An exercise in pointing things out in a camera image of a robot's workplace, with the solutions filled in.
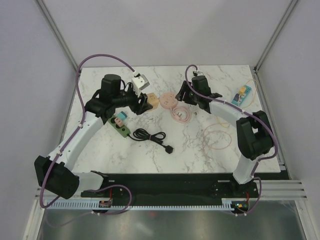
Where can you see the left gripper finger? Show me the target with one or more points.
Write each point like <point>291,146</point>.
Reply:
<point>143,98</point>
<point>142,108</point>

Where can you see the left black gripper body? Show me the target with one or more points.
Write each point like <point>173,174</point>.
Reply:
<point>133,102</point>

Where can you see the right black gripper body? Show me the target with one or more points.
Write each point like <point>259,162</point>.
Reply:
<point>190,97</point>

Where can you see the beige cube plug adapter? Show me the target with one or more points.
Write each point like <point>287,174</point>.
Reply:
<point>153,100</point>

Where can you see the pink round power strip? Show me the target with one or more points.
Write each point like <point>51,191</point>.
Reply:
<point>168,100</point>

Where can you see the pink small plug adapter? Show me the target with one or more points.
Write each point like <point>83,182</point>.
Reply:
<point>118,122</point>

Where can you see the green power strip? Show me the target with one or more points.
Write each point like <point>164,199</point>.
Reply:
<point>124,131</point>

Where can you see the teal plug adapter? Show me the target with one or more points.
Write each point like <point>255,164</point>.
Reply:
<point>122,115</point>

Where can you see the grey small cube adapter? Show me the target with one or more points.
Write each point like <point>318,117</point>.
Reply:
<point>236,100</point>

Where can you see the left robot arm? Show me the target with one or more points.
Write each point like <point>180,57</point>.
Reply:
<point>55,172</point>

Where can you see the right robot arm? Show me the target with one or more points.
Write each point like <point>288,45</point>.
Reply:
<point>254,136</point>

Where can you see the teal power strip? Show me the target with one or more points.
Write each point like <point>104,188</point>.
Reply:
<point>243,91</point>

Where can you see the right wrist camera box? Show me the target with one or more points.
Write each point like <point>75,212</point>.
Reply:
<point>197,73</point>

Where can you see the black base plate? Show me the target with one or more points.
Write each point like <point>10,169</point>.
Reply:
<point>172,189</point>

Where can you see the white slotted cable duct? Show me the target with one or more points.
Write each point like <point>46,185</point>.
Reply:
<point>103,204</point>

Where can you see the right aluminium frame post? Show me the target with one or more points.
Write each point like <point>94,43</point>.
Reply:
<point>276,33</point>

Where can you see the aluminium frame post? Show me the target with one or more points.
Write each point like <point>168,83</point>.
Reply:
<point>56,32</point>
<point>276,33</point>

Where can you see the left aluminium frame post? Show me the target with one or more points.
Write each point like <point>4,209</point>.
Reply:
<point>56,32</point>

